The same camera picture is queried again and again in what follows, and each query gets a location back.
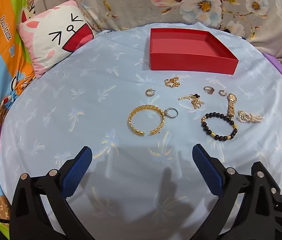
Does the white pearl bracelet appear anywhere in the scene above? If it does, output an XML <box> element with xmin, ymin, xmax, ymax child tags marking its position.
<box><xmin>237</xmin><ymin>110</ymin><xmax>265</xmax><ymax>124</ymax></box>

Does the purple strip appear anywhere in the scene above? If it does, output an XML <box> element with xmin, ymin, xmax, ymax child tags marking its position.
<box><xmin>263</xmin><ymin>52</ymin><xmax>282</xmax><ymax>84</ymax></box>

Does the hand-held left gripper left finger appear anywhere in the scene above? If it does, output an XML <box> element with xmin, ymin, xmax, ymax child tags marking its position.
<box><xmin>10</xmin><ymin>146</ymin><xmax>94</xmax><ymax>240</ymax></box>

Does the gold leaf-pattern bangle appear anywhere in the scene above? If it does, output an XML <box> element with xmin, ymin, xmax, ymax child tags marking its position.
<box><xmin>127</xmin><ymin>104</ymin><xmax>166</xmax><ymax>136</ymax></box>

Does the black bead bracelet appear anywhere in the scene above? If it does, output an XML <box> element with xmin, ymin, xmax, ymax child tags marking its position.
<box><xmin>201</xmin><ymin>113</ymin><xmax>239</xmax><ymax>141</ymax></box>

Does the gold black-clover necklace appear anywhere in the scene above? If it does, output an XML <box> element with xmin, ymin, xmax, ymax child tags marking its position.
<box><xmin>178</xmin><ymin>93</ymin><xmax>205</xmax><ymax>110</ymax></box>

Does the silver ring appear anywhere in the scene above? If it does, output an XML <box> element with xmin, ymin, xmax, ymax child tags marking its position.
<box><xmin>165</xmin><ymin>107</ymin><xmax>179</xmax><ymax>118</ymax></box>

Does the cat face pillow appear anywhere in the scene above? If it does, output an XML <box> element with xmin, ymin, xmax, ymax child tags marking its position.
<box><xmin>18</xmin><ymin>0</ymin><xmax>95</xmax><ymax>79</ymax></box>

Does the gold wrist watch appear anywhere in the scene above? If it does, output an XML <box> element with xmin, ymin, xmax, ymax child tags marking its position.
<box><xmin>227</xmin><ymin>93</ymin><xmax>238</xmax><ymax>117</ymax></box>

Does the colourful cartoon blanket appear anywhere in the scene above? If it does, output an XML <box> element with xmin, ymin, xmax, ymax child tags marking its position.
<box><xmin>0</xmin><ymin>0</ymin><xmax>42</xmax><ymax>205</ymax></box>

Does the grey floral blanket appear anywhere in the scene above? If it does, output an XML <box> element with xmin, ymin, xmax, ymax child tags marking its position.
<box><xmin>24</xmin><ymin>0</ymin><xmax>282</xmax><ymax>75</ymax></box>

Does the gold bead chain bracelet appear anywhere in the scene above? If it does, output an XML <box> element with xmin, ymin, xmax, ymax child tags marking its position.
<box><xmin>164</xmin><ymin>77</ymin><xmax>181</xmax><ymax>88</ymax></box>

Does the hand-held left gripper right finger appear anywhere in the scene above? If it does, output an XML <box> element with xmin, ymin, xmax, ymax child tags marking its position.
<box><xmin>192</xmin><ymin>144</ymin><xmax>282</xmax><ymax>240</ymax></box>

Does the light blue palm-print sheet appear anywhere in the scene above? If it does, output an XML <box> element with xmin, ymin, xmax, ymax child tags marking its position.
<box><xmin>0</xmin><ymin>22</ymin><xmax>282</xmax><ymax>240</ymax></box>

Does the red cardboard box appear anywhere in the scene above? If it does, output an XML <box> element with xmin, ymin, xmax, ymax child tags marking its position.
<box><xmin>149</xmin><ymin>28</ymin><xmax>239</xmax><ymax>75</ymax></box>

